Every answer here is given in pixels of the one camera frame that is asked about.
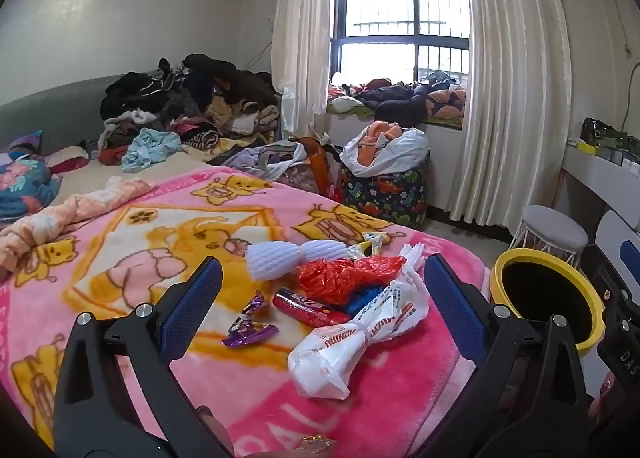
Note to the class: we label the white bag of orange clothes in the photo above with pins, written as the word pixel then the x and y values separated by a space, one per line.
pixel 405 148

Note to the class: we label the beige bed sheet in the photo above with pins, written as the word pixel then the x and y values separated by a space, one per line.
pixel 90 178

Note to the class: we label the purple shiny candy wrapper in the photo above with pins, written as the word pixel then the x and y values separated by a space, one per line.
pixel 245 333

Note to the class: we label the white printed plastic bag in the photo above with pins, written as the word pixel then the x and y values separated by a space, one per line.
pixel 340 353

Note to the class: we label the green glossy bag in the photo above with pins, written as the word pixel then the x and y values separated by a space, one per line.
pixel 605 135

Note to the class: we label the narrow cream curtain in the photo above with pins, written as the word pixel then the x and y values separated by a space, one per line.
pixel 300 38

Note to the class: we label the grey white garment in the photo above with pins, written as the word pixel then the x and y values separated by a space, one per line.
pixel 260 158

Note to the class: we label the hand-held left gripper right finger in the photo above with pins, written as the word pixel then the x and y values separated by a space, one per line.
pixel 452 298

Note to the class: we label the pile of dark clothes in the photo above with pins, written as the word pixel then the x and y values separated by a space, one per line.
pixel 200 83

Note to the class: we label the blue plastic wrapper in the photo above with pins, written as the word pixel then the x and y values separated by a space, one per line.
pixel 362 300

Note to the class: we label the grey bed headboard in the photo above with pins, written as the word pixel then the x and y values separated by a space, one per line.
pixel 50 108

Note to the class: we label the pink printed blanket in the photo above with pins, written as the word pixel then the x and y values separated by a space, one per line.
pixel 280 408

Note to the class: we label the person's left hand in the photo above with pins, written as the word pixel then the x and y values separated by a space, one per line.
pixel 215 433

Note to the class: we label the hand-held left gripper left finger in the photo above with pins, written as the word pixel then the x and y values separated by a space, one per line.
pixel 192 298

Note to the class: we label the clothes on window sill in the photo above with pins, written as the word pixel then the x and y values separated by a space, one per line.
pixel 400 100

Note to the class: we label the white dressing table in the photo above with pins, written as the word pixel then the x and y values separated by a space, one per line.
pixel 595 173

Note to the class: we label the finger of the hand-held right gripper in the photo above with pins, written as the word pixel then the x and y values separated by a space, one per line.
pixel 631 253

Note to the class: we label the yellow white triangular wrapper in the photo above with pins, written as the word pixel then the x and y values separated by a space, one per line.
pixel 372 240

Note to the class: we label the white foam net sleeve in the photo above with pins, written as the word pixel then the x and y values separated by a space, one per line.
pixel 280 260

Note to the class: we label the blue floral quilt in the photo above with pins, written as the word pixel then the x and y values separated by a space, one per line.
pixel 25 178

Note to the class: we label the yellow box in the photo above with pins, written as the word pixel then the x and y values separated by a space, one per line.
pixel 586 147

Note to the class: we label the wide cream curtain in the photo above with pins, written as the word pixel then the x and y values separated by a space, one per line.
pixel 510 88

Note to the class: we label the light blue cloth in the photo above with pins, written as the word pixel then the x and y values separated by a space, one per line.
pixel 150 145

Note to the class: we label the dinosaur print storage bag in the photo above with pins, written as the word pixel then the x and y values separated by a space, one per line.
pixel 385 198

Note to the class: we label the person's right hand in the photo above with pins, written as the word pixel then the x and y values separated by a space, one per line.
pixel 605 388

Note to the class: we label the red snack tube wrapper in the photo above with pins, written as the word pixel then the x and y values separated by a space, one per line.
pixel 300 307

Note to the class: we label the dark framed window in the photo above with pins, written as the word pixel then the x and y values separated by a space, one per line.
pixel 415 13

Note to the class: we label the yellow black trash bin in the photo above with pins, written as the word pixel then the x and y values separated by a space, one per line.
pixel 500 288

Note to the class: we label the peach fleece towel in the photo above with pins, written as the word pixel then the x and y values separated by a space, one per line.
pixel 65 210

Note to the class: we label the red plastic bag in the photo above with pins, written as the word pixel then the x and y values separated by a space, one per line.
pixel 335 278

